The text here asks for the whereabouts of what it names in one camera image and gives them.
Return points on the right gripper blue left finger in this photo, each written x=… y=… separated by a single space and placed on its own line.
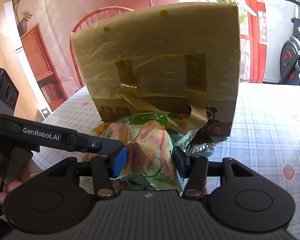
x=105 y=168

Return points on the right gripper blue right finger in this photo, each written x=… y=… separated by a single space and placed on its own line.
x=192 y=168

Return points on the silver snack packet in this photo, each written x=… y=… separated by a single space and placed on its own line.
x=205 y=149

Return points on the green pink cucumber chip bag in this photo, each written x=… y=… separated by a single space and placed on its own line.
x=149 y=145

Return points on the brown cardboard box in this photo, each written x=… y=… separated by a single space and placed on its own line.
x=182 y=58

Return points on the person's left hand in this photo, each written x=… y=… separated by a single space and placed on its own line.
x=9 y=188

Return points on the plaid strawberry bedsheet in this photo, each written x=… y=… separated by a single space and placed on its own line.
x=265 y=134

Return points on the black exercise bike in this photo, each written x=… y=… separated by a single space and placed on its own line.
x=289 y=61

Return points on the printed room wall tapestry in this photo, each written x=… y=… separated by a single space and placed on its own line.
x=57 y=18

